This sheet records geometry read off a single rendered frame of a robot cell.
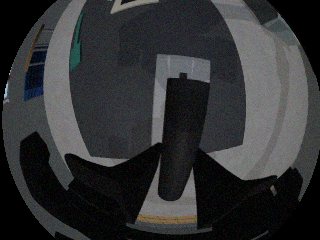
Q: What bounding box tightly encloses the teal flat spatula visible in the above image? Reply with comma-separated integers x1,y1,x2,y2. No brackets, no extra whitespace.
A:
71,13,84,71

